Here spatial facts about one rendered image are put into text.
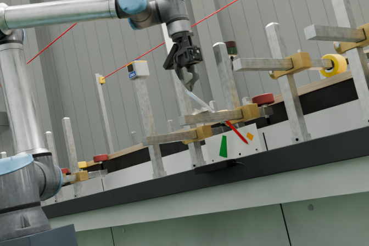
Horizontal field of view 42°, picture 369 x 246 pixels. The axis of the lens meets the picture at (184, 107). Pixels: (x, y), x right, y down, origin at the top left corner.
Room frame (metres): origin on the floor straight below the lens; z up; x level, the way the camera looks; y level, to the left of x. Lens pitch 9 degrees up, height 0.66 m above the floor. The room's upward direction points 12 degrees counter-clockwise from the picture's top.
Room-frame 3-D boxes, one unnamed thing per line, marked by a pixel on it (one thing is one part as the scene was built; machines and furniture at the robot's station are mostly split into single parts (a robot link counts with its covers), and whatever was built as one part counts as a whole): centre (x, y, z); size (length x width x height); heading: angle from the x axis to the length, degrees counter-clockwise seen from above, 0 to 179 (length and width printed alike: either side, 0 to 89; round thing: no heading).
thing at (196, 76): (1.75, -0.06, 1.02); 0.06 x 0.03 x 0.09; 42
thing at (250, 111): (1.70, -0.19, 0.85); 0.13 x 0.06 x 0.05; 42
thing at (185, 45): (1.74, -0.05, 1.13); 0.09 x 0.08 x 0.12; 42
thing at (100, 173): (2.58, 0.67, 0.80); 0.43 x 0.03 x 0.04; 132
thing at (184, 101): (1.90, -0.01, 0.93); 0.03 x 0.03 x 0.48; 42
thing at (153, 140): (1.84, 0.00, 0.82); 0.43 x 0.03 x 0.04; 132
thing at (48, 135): (2.83, 0.83, 0.88); 0.03 x 0.03 x 0.48; 42
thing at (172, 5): (1.75, -0.04, 1.30); 0.10 x 0.09 x 0.12; 83
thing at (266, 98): (1.77, -0.29, 0.85); 0.08 x 0.08 x 0.11
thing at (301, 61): (1.52, -0.36, 0.95); 0.13 x 0.06 x 0.05; 42
